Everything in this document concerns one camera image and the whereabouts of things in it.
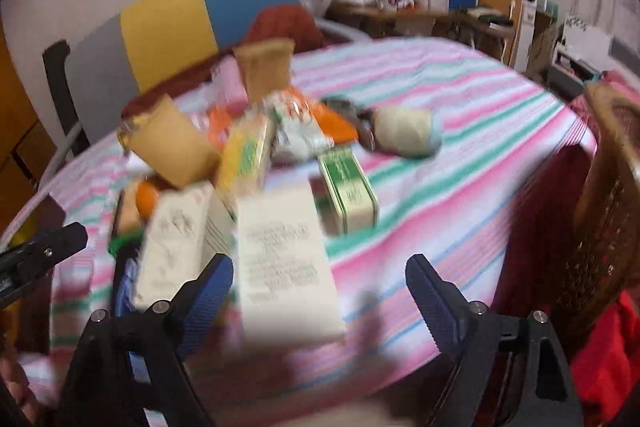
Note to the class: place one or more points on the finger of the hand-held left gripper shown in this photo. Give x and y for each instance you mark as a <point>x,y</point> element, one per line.
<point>50,241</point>

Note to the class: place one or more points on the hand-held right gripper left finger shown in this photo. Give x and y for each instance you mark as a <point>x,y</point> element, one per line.
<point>212,292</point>

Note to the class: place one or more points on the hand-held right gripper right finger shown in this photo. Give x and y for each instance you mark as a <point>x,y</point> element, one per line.
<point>435,307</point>

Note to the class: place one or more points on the orange white snack packet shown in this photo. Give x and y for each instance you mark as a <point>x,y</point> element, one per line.
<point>300,127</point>

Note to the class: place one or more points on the white patterned box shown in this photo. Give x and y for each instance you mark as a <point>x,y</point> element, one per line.
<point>172,247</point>

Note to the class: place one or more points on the large white printed box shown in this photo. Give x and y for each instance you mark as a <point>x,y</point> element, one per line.
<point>285,267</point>

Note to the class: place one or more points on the orange fruit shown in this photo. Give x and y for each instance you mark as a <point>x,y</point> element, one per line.
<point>146,198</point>

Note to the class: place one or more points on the yellow green snack packet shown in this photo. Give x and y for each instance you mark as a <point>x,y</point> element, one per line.
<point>245,162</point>

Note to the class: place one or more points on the green white box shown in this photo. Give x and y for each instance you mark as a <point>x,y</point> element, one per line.
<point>350,192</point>

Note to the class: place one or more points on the pink green striped tablecloth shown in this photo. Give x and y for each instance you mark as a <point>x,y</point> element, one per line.
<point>450,147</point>

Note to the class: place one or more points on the cream sock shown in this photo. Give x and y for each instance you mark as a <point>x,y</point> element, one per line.
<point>405,132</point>

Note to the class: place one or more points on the red cloth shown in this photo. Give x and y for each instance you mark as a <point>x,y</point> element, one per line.
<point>610,357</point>

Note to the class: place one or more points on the pink hair roller with clip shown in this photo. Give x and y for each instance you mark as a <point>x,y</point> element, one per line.
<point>227,82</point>

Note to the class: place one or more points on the wicker basket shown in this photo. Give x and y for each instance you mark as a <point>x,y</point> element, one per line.
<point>610,187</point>

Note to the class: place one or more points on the grey yellow blue chair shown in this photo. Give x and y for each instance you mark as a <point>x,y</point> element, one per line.
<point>165,27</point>

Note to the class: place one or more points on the red-brown padded jacket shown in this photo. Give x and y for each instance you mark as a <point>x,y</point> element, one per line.
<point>290,27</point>

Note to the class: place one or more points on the light wooden side cabinet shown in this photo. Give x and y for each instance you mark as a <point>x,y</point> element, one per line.
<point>505,19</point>

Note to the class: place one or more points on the wooden desk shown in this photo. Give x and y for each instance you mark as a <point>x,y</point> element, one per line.
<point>400,12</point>

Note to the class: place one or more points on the white storage box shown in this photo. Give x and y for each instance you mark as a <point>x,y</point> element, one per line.
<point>585,44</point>

